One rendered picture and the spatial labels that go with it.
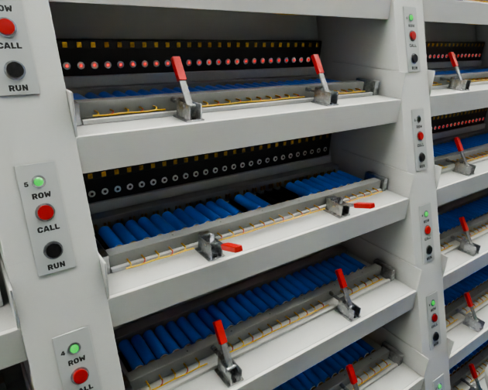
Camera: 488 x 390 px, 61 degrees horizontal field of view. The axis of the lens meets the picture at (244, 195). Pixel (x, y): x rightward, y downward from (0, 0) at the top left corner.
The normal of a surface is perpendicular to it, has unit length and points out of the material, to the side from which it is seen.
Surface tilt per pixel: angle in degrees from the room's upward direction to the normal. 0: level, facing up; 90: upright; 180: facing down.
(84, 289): 90
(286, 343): 18
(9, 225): 90
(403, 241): 90
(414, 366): 90
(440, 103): 108
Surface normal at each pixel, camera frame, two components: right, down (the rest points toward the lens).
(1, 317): 0.04, -0.92
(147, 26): 0.56, 0.04
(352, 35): -0.81, 0.19
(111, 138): 0.58, 0.34
